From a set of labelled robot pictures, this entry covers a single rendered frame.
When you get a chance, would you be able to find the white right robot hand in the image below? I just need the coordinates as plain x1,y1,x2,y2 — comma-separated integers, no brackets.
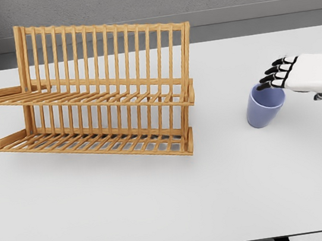
252,50,322,110

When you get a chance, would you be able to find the blue plastic cup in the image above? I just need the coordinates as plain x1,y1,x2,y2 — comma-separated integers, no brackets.
242,80,290,130

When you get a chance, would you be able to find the wooden two-tier dish rack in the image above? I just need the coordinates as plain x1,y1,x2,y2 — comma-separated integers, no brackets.
0,1,208,183

